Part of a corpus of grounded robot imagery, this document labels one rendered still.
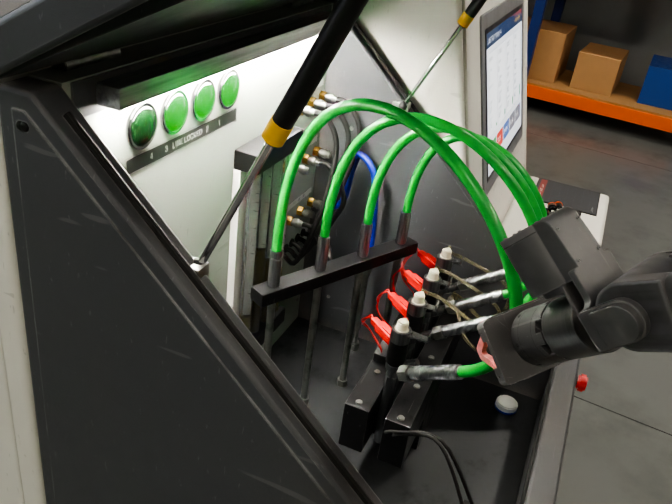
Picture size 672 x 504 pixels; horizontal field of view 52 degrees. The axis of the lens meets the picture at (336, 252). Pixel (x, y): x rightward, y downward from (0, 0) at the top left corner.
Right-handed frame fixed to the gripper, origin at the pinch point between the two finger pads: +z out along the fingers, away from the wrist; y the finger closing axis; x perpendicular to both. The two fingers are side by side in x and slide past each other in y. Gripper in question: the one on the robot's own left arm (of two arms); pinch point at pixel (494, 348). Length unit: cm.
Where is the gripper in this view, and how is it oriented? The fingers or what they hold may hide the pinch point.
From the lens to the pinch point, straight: 79.3
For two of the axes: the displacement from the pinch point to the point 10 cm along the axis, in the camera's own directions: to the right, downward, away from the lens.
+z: -2.5, 2.5, 9.3
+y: -9.0, 2.9, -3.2
